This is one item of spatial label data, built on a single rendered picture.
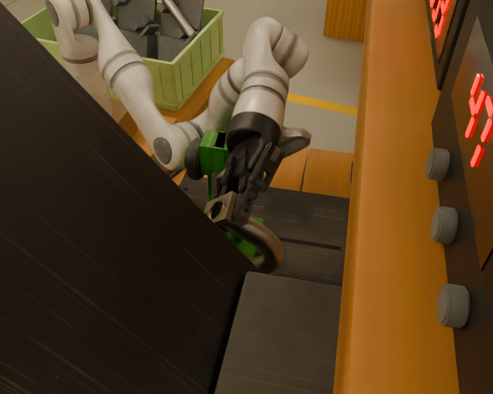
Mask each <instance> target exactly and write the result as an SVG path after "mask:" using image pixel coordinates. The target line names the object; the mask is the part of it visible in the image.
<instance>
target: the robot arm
mask: <svg viewBox="0 0 493 394"><path fill-rule="evenodd" d="M45 4H46V9H47V11H48V14H49V18H50V20H51V23H52V27H53V30H54V32H55V36H56V40H57V43H58V46H59V49H60V52H61V55H62V58H63V64H64V66H65V69H66V70H67V71H68V72H69V73H70V75H71V76H72V77H73V78H74V79H75V80H76V81H77V82H78V83H79V84H80V85H81V86H82V87H83V88H84V89H85V90H86V91H87V92H88V93H89V94H90V95H91V96H92V97H93V98H94V100H96V101H97V103H98V104H100V105H101V107H103V108H104V109H105V111H107V112H108V113H109V114H110V115H112V114H113V107H112V103H111V99H110V92H109V88H108V85H109V87H110V89H111V90H112V91H113V93H114V94H115V95H116V96H117V97H118V98H119V100H120V101H121V103H122V104H123V106H124V107H125V109H126V110H127V111H128V113H129V114H130V116H131V118H132V119H133V120H134V122H135V123H136V125H137V126H138V128H139V130H140V131H141V133H142V135H143V137H144V139H145V140H146V142H147V144H148V146H149V147H150V149H151V150H152V152H153V154H154V156H155V157H156V158H157V160H158V161H159V162H160V163H161V164H162V165H163V166H164V167H165V168H167V169H168V170H180V169H183V168H185V164H184V159H185V151H186V149H187V148H188V147H189V146H190V144H191V142H192V141H193V140H194V139H195V138H203V136H204V134H205V131H216V130H220V131H226V130H227V129H228V131H227V134H226V136H225V144H226V146H227V148H228V150H229V157H228V159H227V161H226V162H225V169H224V170H223V171H222V172H221V173H220V174H218V173H217V172H213V174H212V175H211V196H212V200H213V199H216V198H218V197H220V196H222V195H225V194H227V193H229V192H230V191H234V192H235V193H236V194H237V195H236V200H235V204H234V208H233V212H232V220H233V221H234V222H236V223H237V224H239V225H241V226H244V225H247V224H248V221H249V217H250V213H251V210H252V205H253V202H254V200H255V199H256V198H257V197H258V192H260V191H262V192H265V191H266V190H267V189H268V186H269V185H270V183H271V181H272V178H273V177H274V176H275V173H276V171H277V170H278V168H279V165H280V163H281V162H282V159H284V158H286V157H287V156H291V155H293V154H294V153H296V152H299V151H300V150H302V149H304V148H306V147H308V146H309V145H310V143H311V132H310V131H308V130H307V129H305V128H302V127H299V128H288V127H284V126H283V121H284V115H285V106H286V100H287V96H288V92H289V88H290V78H292V77H294V76H295V75H296V74H297V73H299V72H300V71H301V70H302V68H303V67H304V65H305V64H306V62H307V60H308V55H309V48H308V44H307V43H306V41H305V40H304V39H302V38H301V37H299V36H298V35H297V34H295V33H294V32H292V31H291V30H290V29H288V28H287V27H285V26H284V25H283V24H281V23H280V22H279V21H278V20H276V19H274V18H272V17H270V16H263V17H260V18H258V19H256V20H255V21H254V22H253V23H252V24H251V25H250V26H249V28H248V30H247V32H246V35H245V38H244V42H243V58H240V59H237V60H236V61H235V62H234V63H233V64H232V65H231V66H230V67H229V68H228V70H227V71H226V72H225V73H224V74H223V75H222V77H221V78H220V79H219V80H218V82H217V83H216V84H215V86H214V87H213V89H212V91H211V95H210V98H209V105H208V107H207V108H206V109H205V110H204V112H202V113H201V114H200V115H199V116H197V117H196V118H194V119H193V120H190V121H183V122H181V123H177V124H172V125H170V124H169V123H168V122H167V121H166V120H165V119H164V118H163V117H162V115H161V114H160V112H159V110H158V109H157V107H156V105H155V102H154V84H153V75H152V73H151V71H150V69H149V67H148V66H147V65H146V64H145V63H144V61H143V60H142V58H141V57H140V56H139V54H138V53H137V52H136V51H135V50H134V49H133V48H132V46H131V45H130V44H129V42H128V41H127V40H126V38H125V37H124V35H123V34H122V33H121V32H120V30H119V29H118V28H117V26H116V24H115V23H114V22H113V20H112V19H111V17H110V15H109V13H108V12H107V11H106V9H105V7H104V6H103V4H102V3H101V1H100V0H45ZM90 25H91V26H93V27H94V28H95V29H96V31H97V32H98V34H99V41H98V40H97V39H95V38H94V37H92V36H89V35H85V34H74V30H76V29H79V28H82V27H86V26H90ZM264 172H265V173H266V175H265V177H264ZM263 178H264V180H263Z"/></svg>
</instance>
